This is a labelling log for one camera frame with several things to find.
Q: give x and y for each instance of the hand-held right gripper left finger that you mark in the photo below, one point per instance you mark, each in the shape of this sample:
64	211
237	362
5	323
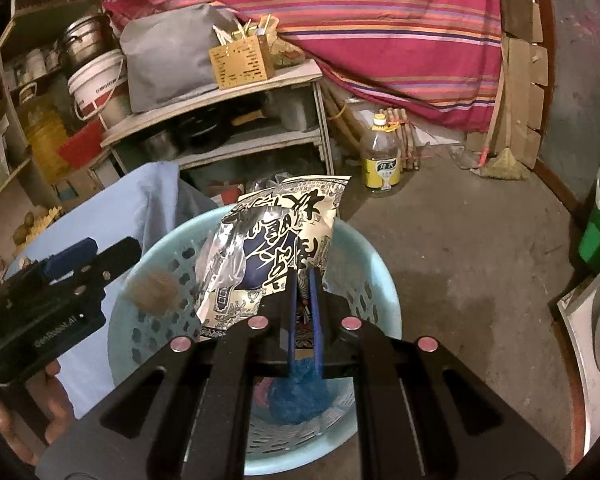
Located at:
292	310

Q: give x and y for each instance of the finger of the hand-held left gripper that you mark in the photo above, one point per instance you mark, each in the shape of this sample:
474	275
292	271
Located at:
67	260
112	257

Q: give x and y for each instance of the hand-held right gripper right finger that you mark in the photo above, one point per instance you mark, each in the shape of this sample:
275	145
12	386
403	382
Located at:
315	320

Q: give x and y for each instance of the brown paper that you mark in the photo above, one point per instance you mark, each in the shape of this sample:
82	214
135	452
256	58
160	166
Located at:
152	290

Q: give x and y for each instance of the light blue plastic basket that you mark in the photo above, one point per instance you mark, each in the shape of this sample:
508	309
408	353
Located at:
165	270

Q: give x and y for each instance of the silver printed snack bag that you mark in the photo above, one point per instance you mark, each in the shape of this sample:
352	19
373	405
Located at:
275	240

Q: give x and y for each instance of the blue plastic bag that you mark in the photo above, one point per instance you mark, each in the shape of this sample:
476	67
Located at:
300	397

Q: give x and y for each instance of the person's left hand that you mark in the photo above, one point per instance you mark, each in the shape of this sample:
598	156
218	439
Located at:
40	410

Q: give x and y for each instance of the red plastic basket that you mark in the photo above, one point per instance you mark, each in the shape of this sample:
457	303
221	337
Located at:
82	142

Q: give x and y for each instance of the tall wooden shelf unit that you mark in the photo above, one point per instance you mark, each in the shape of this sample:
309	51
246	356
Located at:
2	160

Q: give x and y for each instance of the large yellow oil jug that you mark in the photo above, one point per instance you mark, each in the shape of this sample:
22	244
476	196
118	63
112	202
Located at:
45	135

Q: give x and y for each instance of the black pan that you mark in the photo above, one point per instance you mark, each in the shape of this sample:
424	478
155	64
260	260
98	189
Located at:
202	130

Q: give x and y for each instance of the low wooden shelf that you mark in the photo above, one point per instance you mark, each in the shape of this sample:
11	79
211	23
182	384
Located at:
220	132

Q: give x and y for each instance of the white plastic bucket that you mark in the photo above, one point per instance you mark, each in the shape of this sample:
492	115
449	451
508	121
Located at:
100	87

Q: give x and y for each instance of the oil bottle with yellow label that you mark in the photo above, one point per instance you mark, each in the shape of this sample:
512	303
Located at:
381	160

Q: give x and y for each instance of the bundle of wooden sticks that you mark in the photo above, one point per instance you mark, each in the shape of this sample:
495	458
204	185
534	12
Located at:
405	140

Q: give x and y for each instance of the grey fabric bag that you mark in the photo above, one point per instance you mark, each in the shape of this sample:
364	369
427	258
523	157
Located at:
175	55

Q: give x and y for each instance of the metal cooking pot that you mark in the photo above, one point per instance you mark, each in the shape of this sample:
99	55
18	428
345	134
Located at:
87	40

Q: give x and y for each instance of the wooden utensil holder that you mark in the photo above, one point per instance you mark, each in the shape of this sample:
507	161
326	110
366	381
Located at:
242	62

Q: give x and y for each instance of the straw broom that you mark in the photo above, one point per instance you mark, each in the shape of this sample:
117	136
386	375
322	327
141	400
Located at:
505	162

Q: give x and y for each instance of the white appliance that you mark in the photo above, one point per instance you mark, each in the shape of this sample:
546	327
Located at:
592	360

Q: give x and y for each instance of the red striped cloth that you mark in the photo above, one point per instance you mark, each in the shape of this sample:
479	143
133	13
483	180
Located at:
355	25

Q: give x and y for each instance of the cardboard sheets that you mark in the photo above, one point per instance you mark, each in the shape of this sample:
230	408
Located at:
525	100

